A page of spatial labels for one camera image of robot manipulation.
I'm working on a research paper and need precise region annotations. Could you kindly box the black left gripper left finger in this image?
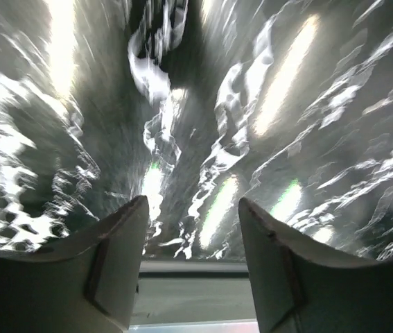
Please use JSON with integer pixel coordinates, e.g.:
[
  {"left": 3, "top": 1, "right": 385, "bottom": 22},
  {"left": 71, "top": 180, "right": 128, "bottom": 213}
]
[{"left": 0, "top": 196, "right": 149, "bottom": 332}]

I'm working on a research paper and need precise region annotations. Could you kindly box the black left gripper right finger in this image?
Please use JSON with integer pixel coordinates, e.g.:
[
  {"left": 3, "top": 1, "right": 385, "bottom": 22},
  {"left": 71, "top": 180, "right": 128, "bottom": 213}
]
[{"left": 238, "top": 198, "right": 393, "bottom": 332}]

